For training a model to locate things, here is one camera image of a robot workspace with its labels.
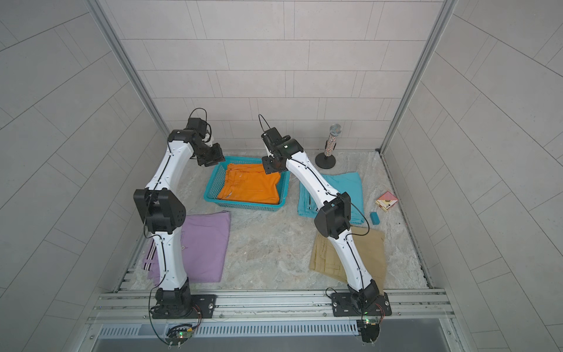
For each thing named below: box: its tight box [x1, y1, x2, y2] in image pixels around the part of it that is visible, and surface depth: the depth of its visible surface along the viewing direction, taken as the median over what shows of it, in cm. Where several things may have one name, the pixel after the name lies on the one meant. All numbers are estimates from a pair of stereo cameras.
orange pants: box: [216, 162, 281, 205], surface depth 101 cm
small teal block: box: [369, 211, 381, 226], surface depth 93 cm
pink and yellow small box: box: [375, 190, 399, 212], surface depth 98 cm
